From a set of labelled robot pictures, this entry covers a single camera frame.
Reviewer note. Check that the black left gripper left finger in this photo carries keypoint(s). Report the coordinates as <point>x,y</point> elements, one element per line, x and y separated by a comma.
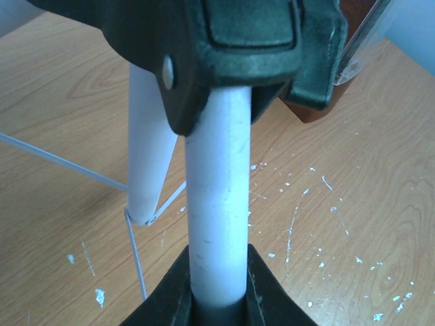
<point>170,304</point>

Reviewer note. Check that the brown wooden metronome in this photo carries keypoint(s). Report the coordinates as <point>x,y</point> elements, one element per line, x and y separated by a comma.
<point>312,94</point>

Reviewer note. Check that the white music stand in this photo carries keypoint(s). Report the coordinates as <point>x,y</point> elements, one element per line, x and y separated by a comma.
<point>218,65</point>

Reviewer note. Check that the clear plastic metronome cover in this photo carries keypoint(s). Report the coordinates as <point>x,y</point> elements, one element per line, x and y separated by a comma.
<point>367,22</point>

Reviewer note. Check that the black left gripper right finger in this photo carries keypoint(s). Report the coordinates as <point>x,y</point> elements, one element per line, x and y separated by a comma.
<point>266,301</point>

